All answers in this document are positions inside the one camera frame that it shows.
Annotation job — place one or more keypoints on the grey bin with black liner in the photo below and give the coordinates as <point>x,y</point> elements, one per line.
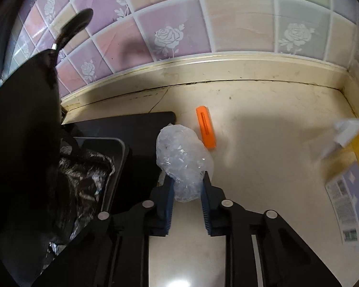
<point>89,167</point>

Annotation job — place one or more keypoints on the black wok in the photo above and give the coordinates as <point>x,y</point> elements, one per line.
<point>24,110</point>

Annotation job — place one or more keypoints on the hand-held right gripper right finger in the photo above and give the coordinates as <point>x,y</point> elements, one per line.
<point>205,209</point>

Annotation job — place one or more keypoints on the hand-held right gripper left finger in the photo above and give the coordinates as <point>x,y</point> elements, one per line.
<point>168,209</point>

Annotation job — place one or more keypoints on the white crumpled paper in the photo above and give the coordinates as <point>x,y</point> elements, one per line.
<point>347,131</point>

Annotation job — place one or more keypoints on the black glass cooktop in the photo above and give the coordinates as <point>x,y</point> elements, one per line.
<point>146,143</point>

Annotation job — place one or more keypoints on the yellow food bag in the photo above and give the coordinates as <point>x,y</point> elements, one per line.
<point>351,191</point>

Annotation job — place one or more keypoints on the clear plastic bag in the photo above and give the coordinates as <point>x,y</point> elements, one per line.
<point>179,155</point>

